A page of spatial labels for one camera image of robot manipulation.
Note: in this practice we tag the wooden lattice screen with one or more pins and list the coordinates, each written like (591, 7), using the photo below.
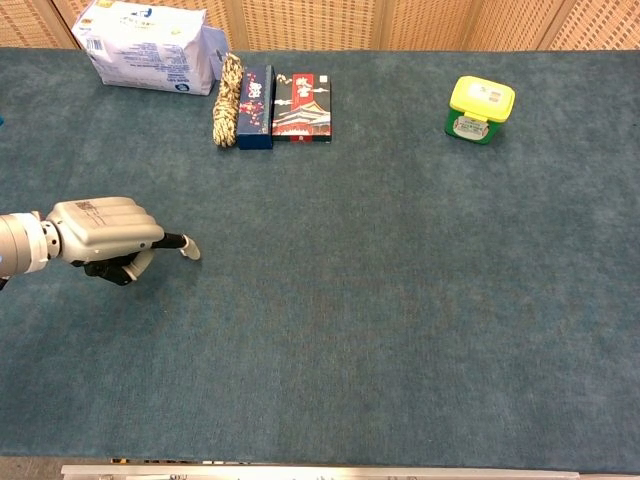
(310, 20)

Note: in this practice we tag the teal felt table cover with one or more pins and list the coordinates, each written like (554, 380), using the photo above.
(375, 275)

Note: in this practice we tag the aluminium frame rail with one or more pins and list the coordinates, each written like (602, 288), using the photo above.
(320, 472)

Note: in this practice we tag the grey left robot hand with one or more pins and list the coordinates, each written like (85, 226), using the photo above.
(105, 227)

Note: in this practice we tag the white tissue pack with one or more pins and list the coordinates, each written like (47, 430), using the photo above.
(145, 50)

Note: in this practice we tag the yellow lidded green container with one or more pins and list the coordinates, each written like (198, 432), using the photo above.
(480, 107)

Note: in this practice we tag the narrow dark blue box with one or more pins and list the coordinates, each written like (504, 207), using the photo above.
(256, 110)

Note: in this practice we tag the black red palace print box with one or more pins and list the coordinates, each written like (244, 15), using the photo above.
(302, 110)

